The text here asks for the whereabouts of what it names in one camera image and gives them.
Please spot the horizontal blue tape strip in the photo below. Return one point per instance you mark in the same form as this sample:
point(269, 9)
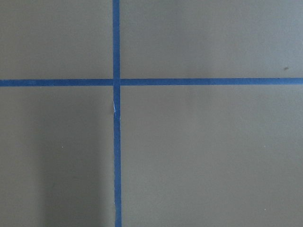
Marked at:
point(147, 82)

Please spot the vertical blue tape strip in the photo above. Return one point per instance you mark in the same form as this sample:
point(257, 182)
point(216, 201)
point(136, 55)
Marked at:
point(117, 112)

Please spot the brown paper table cover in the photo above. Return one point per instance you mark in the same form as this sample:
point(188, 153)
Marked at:
point(192, 156)

